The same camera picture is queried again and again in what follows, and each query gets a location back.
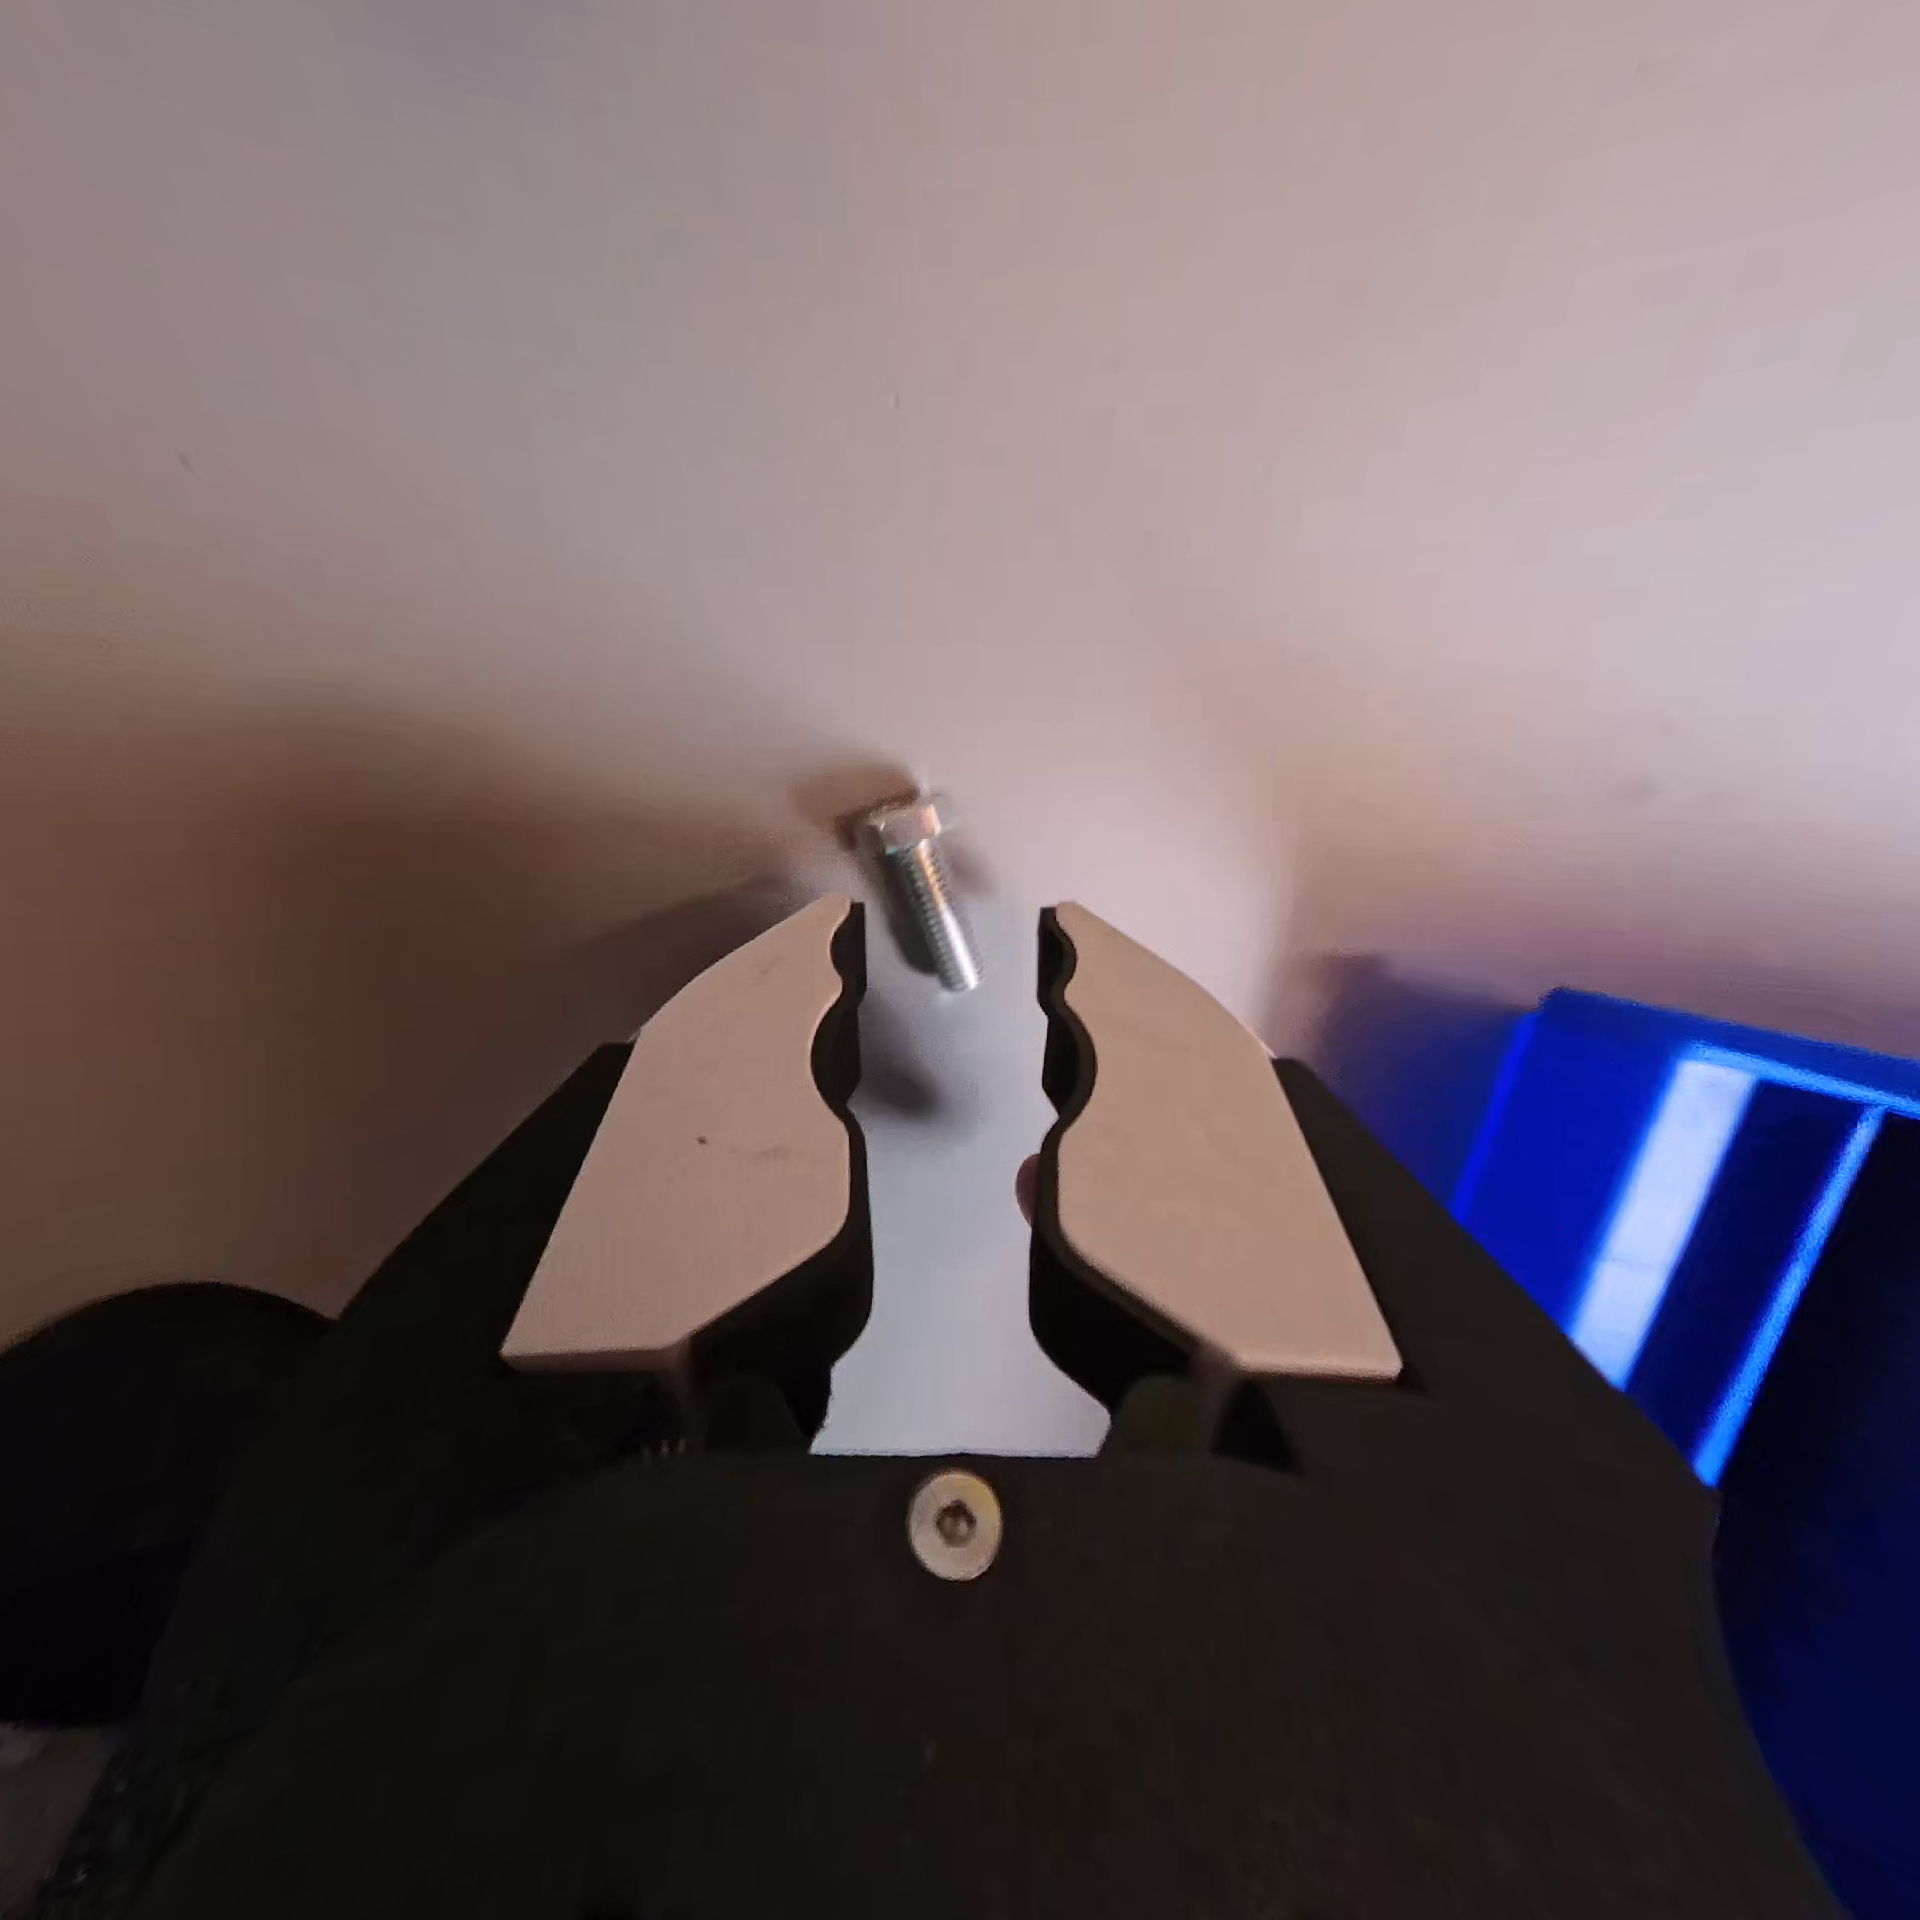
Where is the blue plastic bin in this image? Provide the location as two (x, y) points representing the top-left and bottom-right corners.
(1447, 984), (1920, 1920)

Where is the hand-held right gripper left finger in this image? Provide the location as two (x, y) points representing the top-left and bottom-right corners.
(498, 893), (876, 1420)

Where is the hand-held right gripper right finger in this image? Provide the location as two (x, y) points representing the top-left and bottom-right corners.
(1029, 900), (1408, 1423)

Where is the silver hex bolt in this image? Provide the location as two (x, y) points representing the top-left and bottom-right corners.
(852, 793), (985, 995)

